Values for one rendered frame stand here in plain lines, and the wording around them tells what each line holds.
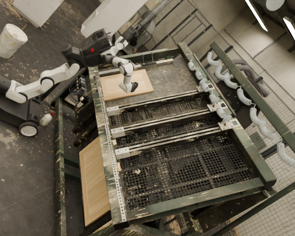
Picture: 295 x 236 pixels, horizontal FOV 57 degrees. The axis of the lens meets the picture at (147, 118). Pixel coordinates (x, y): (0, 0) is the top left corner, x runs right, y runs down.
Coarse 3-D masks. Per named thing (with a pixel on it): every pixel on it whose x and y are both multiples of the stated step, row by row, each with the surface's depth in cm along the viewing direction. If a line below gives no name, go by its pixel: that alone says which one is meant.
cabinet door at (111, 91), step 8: (136, 72) 334; (144, 72) 334; (104, 80) 327; (112, 80) 326; (120, 80) 325; (136, 80) 324; (144, 80) 323; (104, 88) 315; (112, 88) 315; (120, 88) 314; (136, 88) 313; (144, 88) 312; (152, 88) 311; (104, 96) 305; (112, 96) 305; (120, 96) 304
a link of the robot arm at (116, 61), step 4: (112, 60) 259; (116, 60) 254; (120, 60) 249; (124, 60) 248; (128, 60) 250; (116, 64) 255; (120, 64) 245; (124, 64) 249; (132, 64) 248; (120, 68) 246; (120, 72) 249; (124, 72) 245
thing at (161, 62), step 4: (168, 60) 345; (172, 60) 345; (156, 64) 342; (160, 64) 344; (164, 64) 345; (136, 68) 339; (140, 68) 341; (100, 72) 335; (104, 72) 334; (108, 72) 334; (112, 72) 335; (116, 72) 336; (100, 76) 335
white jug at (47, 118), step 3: (48, 114) 332; (51, 114) 330; (45, 117) 330; (48, 117) 330; (51, 117) 332; (42, 120) 332; (45, 120) 331; (48, 120) 331; (51, 120) 334; (42, 123) 333; (45, 123) 333
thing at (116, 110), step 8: (200, 88) 293; (168, 96) 292; (176, 96) 291; (184, 96) 292; (192, 96) 295; (200, 96) 298; (128, 104) 286; (136, 104) 285; (144, 104) 286; (152, 104) 289; (160, 104) 291; (112, 112) 283; (120, 112) 285
